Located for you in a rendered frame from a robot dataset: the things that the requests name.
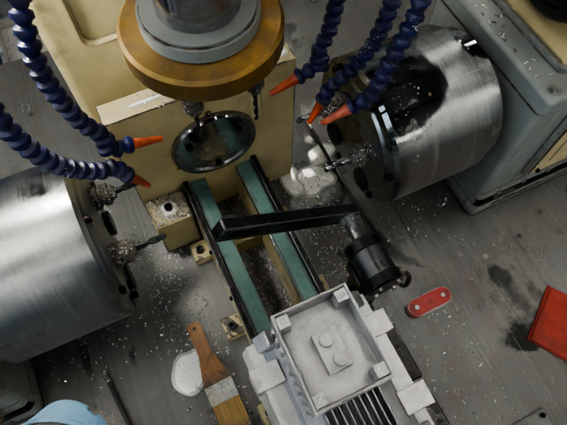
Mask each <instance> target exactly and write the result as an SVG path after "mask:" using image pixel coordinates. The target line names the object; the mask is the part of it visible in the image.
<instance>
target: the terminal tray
mask: <svg viewBox="0 0 567 425"><path fill-rule="evenodd" d="M341 291H342V292H344V297H343V298H342V299H341V298H339V297H338V292H341ZM282 318H285V319H286V320H287V324H286V325H281V324H280V320H281V319H282ZM270 321H271V327H272V329H271V335H272V338H274V339H275V344H276V348H277V349H279V348H280V349H279V355H280V357H281V358H284V362H283V364H284V366H285V367H289V372H288V374H289V376H293V385H294V386H297V387H298V389H297V395H301V396H302V401H301V404H302V405H303V406H306V407H307V409H306V412H305V413H306V415H308V416H311V418H312V419H314V418H316V417H319V416H320V415H322V414H323V413H325V412H328V411H330V410H331V409H333V408H335V407H337V406H340V405H342V404H343V403H345V402H347V401H350V400H352V399H353V398H355V397H357V396H359V395H362V394H364V393H365V392H367V391H369V390H371V389H374V388H375V387H376V386H378V385H382V384H384V383H385V382H387V381H388V380H390V379H391V378H393V377H394V376H395V374H394V372H393V370H392V367H391V365H390V364H389V363H388V361H387V359H386V356H385V354H384V353H383V351H382V350H381V347H380V345H379V344H378V342H377V340H376V339H375V336H374V334H373V333H372V331H371V329H370V327H369V325H368V323H367V322H366V320H365V318H364V316H363V314H362V313H361V311H360V309H359V306H358V305H357V303H356V302H355V300H354V297H353V295H352V294H351V292H350V291H349V289H348V286H347V284H346V283H345V282H344V283H342V284H340V285H338V286H336V287H334V288H331V289H329V290H327V291H326V292H323V293H320V294H318V295H316V296H314V297H312V298H310V299H307V300H306V301H303V302H301V303H299V304H297V305H294V306H292V307H290V308H288V309H286V310H283V311H281V312H279V313H277V314H275V315H272V316H270ZM380 366H382V367H384V369H385V372H384V374H379V373H378V371H377V369H378V367H380ZM319 396H322V397H323V398H324V400H325V401H324V403H323V404H321V405H320V404H318V403H317V398H318V397H319Z"/></svg>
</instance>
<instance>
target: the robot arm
mask: <svg viewBox="0 0 567 425"><path fill-rule="evenodd" d="M21 425H108V424H107V422H106V421H105V419H104V418H103V417H102V416H101V415H100V414H97V415H95V414H94V413H92V411H91V410H90V409H89V407H88V406H87V405H85V404H84V403H81V402H79V401H71V400H61V401H55V402H52V403H51V404H49V405H48V406H46V407H45V408H43V409H42V410H41V411H40V412H38V413H37V414H36V415H35V416H33V417H32V418H31V419H30V420H29V421H28V422H25V423H23V424H21Z"/></svg>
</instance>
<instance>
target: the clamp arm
mask: <svg viewBox="0 0 567 425"><path fill-rule="evenodd" d="M359 213H360V211H359V209H358V207H357V206H356V204H355V203H347V204H340V205H332V206H325V207H320V205H314V206H313V207H311V208H303V209H296V210H288V211H281V212H267V213H260V214H252V215H245V216H238V217H236V216H235V215H234V214H230V215H227V216H226V217H225V218H220V219H219V221H218V222H217V223H216V224H215V225H214V227H213V229H212V234H213V237H214V238H215V241H216V242H223V241H228V240H234V239H244V238H250V237H257V236H262V235H268V234H278V233H284V232H289V231H295V230H302V229H312V228H318V227H323V226H329V225H335V224H342V225H343V226H344V225H345V222H344V219H345V218H346V219H345V220H346V222H350V221H351V219H350V216H352V217H351V218H352V219H353V220H355V217H356V216H358V215H359Z"/></svg>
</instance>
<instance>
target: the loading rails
mask: <svg viewBox="0 0 567 425"><path fill-rule="evenodd" d="M250 158H251V161H250V160H247V161H245V162H242V163H240V164H237V165H235V171H236V177H237V183H238V189H239V194H240V198H241V200H242V201H243V203H244V205H245V207H246V210H247V212H248V213H249V215H252V214H260V213H274V212H281V211H288V210H289V209H288V207H287V206H286V205H284V206H282V205H281V203H280V201H279V199H278V197H277V195H276V194H275V192H274V190H273V188H272V186H271V184H270V182H269V178H268V177H267V176H266V175H265V173H264V171H263V169H262V167H261V165H260V163H259V161H258V159H257V157H256V155H255V154H253V155H252V156H251V157H250ZM182 184H183V186H184V189H185V192H186V196H187V199H188V201H189V203H190V206H191V208H190V209H191V211H192V213H193V215H194V218H195V219H196V221H197V225H198V227H199V228H200V231H201V233H202V236H203V238H204V239H202V240H200V241H198V242H196V243H194V244H191V245H189V248H190V251H191V253H192V256H193V258H194V261H195V262H196V265H197V266H198V265H200V264H203V263H204V262H206V261H210V260H212V259H213V261H214V264H215V266H216V267H217V269H218V272H219V275H220V277H221V279H222V281H223V283H224V286H225V288H226V291H227V293H228V295H229V300H230V301H231V302H232V304H233V306H234V308H235V312H236V313H234V314H232V315H230V316H228V317H225V318H223V319H222V320H220V323H221V325H222V327H223V329H224V332H225V335H226V336H227V339H228V341H229V342H231V341H233V340H234V339H236V338H238V337H240V336H244V335H245V334H246V337H247V339H248V341H249V343H250V345H252V344H253V341H252V338H254V337H255V336H257V335H258V334H259V333H261V332H262V331H266V330H271V329H272V327H271V321H270V318H269V316H268V314H267V311H266V309H265V307H264V305H263V303H262V300H261V298H260V296H259V294H258V292H257V290H256V287H255V285H254V283H253V281H252V280H251V276H250V274H249V272H248V271H247V269H246V265H245V263H244V262H243V260H242V258H241V256H240V253H241V252H242V251H244V250H248V249H250V248H252V247H254V246H256V245H259V244H261V243H263V244H264V246H265V248H266V250H267V253H268V255H269V257H270V259H271V261H272V263H273V265H274V267H275V269H276V271H277V273H278V275H279V277H280V279H281V281H282V283H283V285H284V287H285V290H286V292H287V294H288V296H289V298H290V300H291V302H292V304H293V305H297V304H299V303H301V302H303V301H306V300H307V299H310V298H312V297H314V296H316V295H318V294H320V293H323V292H326V291H327V290H329V289H330V287H329V285H328V283H327V280H326V279H325V277H324V275H323V274H321V275H319V276H318V274H317V272H316V270H315V268H314V267H313V262H312V261H311V260H310V258H309V256H308V255H307V253H306V252H305V249H304V247H303V245H302V244H301V242H300V239H299V237H298V235H297V233H295V231H289V232H284V233H278V234H268V235H262V236H257V237H250V238H244V239H234V240H228V241H223V242H216V241H215V238H214V237H213V234H212V229H213V227H214V225H215V224H216V223H217V222H218V221H219V219H220V218H223V216H222V214H221V212H220V211H219V207H218V205H217V203H216V201H215V200H214V197H213V194H212V192H211V191H210V189H209V186H208V183H207V181H206V180H205V178H202V179H200V180H195V181H193V182H191V183H188V181H185V182H182ZM189 184H190V185H189ZM256 408H257V410H258V413H259V415H260V418H261V419H262V423H263V425H272V424H271V422H270V419H269V417H268V415H267V412H266V410H265V407H264V405H263V404H262V403H259V404H257V405H256Z"/></svg>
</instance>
